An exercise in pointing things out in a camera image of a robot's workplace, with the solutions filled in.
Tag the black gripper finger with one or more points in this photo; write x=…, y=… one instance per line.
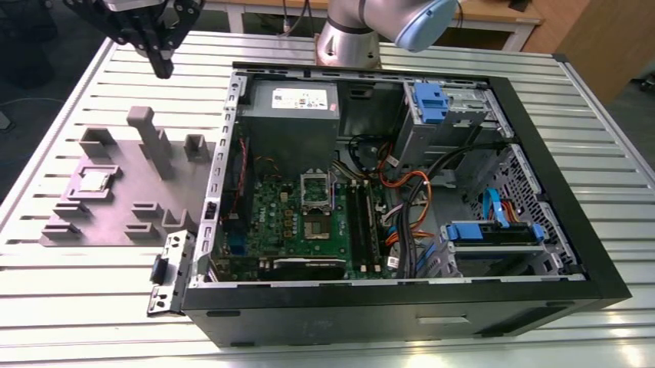
x=190, y=19
x=92, y=15

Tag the silver green CPU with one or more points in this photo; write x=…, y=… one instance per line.
x=93, y=181

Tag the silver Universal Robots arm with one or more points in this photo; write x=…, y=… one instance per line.
x=348, y=46

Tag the CPU socket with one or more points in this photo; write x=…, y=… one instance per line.
x=318, y=227

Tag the grey power supply unit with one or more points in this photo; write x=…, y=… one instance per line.
x=287, y=142

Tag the grey plastic parts rack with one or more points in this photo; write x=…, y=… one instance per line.
x=128, y=184

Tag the blue plastic drive latch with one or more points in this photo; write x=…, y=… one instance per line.
x=432, y=101

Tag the green Dell motherboard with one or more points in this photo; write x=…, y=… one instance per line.
x=271, y=226

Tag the grey metal drive cage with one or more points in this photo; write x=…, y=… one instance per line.
x=460, y=130

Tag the wooden desk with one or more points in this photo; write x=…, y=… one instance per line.
x=502, y=17

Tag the black RAM slot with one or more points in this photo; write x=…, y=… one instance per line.
x=364, y=226
x=351, y=226
x=358, y=226

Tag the black graphics card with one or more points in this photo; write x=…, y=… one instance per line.
x=307, y=266

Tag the hard disk in blue carrier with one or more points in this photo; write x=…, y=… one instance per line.
x=468, y=232

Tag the wooden cabinet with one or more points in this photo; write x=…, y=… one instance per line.
x=599, y=46

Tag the black open PC case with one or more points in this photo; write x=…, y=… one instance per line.
x=358, y=318

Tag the grey metal disk bay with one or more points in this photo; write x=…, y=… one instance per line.
x=542, y=260

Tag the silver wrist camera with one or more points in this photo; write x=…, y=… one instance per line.
x=129, y=4

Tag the grey metal slot bracket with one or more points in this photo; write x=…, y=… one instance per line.
x=179, y=249

